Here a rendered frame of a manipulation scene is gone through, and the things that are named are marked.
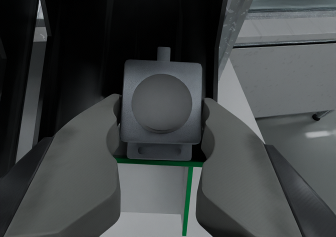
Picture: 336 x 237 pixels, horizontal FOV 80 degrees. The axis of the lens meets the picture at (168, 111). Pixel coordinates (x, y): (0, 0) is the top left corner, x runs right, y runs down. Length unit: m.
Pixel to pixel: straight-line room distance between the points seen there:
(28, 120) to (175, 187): 0.23
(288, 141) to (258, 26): 1.05
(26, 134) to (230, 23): 0.28
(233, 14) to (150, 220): 0.42
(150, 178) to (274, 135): 1.49
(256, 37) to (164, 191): 0.72
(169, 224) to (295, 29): 0.87
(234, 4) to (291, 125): 1.70
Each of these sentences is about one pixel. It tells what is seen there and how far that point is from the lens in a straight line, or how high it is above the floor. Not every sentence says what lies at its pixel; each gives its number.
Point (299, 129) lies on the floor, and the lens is 1.89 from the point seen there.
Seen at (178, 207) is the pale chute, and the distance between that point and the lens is 0.36.
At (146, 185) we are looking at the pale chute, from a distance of 0.33.
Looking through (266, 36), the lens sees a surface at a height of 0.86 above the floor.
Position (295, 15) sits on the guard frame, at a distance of 1.10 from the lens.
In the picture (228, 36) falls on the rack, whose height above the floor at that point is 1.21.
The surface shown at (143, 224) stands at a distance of 0.49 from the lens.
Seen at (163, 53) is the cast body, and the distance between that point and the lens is 0.16.
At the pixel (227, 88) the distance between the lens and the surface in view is 0.67.
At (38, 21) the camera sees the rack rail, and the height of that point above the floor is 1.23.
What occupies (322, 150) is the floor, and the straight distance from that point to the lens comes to 1.91.
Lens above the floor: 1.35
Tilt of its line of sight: 58 degrees down
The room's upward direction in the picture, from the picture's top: 7 degrees clockwise
